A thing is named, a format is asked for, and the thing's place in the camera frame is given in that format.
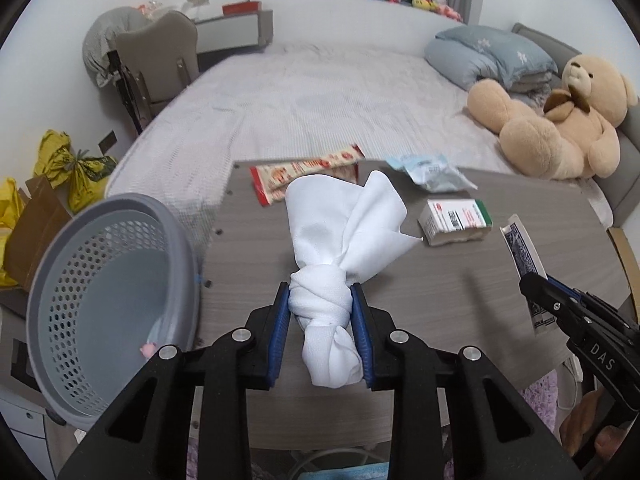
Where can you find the grey and white desk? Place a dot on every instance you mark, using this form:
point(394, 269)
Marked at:
point(230, 30)

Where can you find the knotted white cloth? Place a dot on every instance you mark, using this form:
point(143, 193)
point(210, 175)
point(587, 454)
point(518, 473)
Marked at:
point(340, 230)

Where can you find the white green red medicine box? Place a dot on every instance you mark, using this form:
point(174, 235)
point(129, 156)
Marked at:
point(455, 217)

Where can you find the yellow plush toy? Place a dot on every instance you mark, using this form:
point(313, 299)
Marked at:
point(423, 3)

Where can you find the blue-grey flowered pillow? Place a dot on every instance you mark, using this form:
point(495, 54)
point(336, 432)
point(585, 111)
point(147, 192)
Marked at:
point(500, 47)

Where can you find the grey perforated plastic basket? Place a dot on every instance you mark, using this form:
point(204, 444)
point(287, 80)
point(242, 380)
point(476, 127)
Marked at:
point(100, 280)

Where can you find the red flat box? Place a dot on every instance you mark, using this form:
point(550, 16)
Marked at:
point(240, 8)

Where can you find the folded blue-grey quilt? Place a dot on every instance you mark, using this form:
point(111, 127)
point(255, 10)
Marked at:
point(450, 60)

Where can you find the white paper card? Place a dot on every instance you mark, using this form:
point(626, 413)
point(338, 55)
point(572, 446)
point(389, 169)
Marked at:
point(198, 0)

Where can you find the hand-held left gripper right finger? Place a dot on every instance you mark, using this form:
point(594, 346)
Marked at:
point(361, 335)

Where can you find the bed with white bedspread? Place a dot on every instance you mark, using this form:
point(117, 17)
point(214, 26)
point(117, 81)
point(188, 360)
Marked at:
point(325, 100)

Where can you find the pink plush toy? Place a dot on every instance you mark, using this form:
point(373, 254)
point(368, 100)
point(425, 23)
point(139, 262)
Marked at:
point(447, 8)

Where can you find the white drawer cabinet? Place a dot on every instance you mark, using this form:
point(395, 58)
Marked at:
point(25, 420)

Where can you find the brown cardboard box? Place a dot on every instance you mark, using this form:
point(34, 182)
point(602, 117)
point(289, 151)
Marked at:
point(35, 240)

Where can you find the light blue wipes packet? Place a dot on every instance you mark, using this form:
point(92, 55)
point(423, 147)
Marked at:
point(430, 170)

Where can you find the dark wall socket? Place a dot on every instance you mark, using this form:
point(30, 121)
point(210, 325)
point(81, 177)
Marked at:
point(107, 142)

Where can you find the grey upholstered chair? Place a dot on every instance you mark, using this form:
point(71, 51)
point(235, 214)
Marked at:
point(160, 55)

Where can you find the yellow tied plastic bag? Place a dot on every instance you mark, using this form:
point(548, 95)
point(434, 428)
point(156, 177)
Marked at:
point(60, 160)

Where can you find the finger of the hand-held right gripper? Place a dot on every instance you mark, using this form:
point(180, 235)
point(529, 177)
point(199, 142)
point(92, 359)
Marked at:
point(562, 286)
point(545, 297)

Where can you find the light blue cloth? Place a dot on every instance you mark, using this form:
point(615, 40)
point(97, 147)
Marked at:
point(345, 473)

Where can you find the blue patterned packet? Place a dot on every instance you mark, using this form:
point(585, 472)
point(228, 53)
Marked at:
point(520, 250)

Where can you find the pink desk clutter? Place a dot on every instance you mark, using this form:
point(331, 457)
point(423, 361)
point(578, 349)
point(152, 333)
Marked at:
point(150, 8)

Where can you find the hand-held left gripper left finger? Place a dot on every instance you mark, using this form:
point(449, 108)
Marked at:
point(282, 330)

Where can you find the grey clothes pile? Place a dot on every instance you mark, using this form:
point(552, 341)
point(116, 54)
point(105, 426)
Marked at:
point(100, 40)

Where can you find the small pink toy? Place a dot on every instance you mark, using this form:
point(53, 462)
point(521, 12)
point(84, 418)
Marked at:
point(148, 350)

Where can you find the red patterned snack wrapper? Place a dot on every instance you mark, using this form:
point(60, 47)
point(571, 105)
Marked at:
point(280, 177)

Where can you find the large beige teddy bear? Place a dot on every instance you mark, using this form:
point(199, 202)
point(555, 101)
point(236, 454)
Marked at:
point(550, 145)

